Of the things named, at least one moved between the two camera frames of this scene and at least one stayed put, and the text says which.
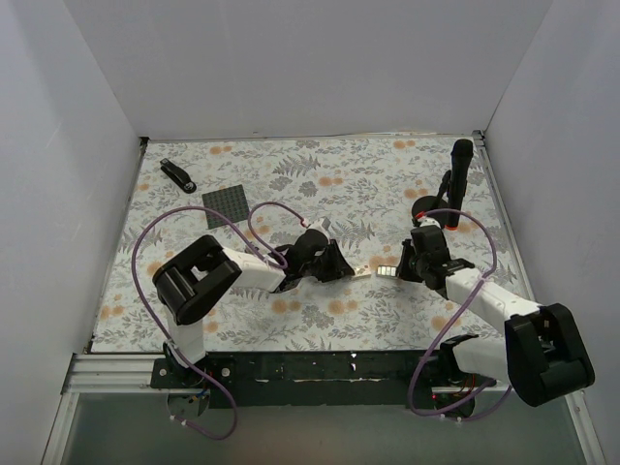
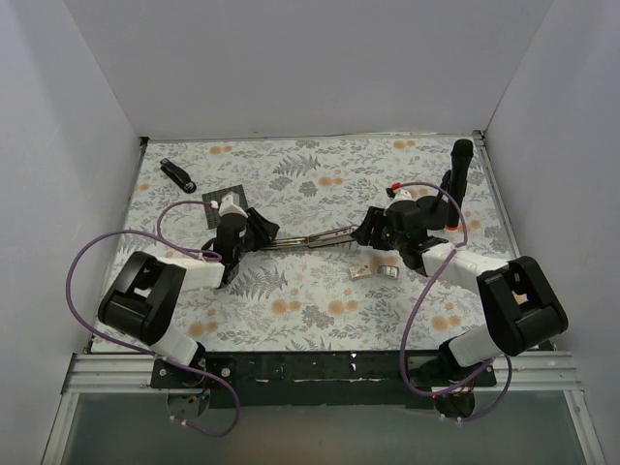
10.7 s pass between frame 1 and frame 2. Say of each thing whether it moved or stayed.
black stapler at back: stayed
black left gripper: moved
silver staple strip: stayed
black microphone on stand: stayed
